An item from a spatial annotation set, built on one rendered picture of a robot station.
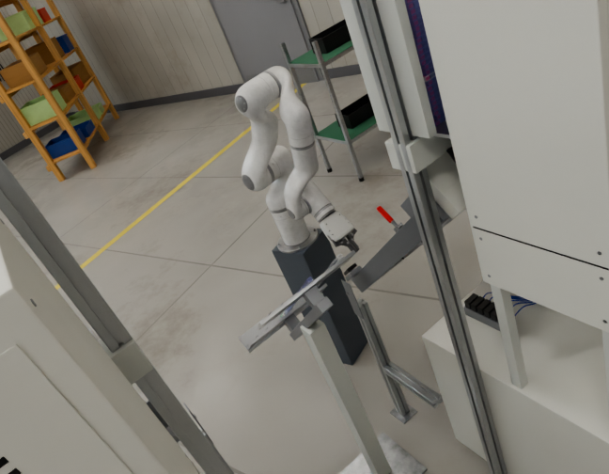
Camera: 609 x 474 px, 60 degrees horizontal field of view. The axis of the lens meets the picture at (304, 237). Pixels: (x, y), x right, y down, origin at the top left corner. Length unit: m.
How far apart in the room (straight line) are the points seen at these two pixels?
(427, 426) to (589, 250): 1.42
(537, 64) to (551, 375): 0.94
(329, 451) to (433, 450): 0.44
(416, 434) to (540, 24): 1.76
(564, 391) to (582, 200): 0.70
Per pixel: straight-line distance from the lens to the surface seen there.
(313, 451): 2.43
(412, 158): 1.18
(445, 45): 1.03
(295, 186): 1.91
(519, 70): 0.95
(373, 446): 2.10
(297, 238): 2.25
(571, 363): 1.65
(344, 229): 1.99
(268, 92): 1.85
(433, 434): 2.31
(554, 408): 1.56
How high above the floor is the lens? 1.87
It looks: 30 degrees down
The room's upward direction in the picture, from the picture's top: 24 degrees counter-clockwise
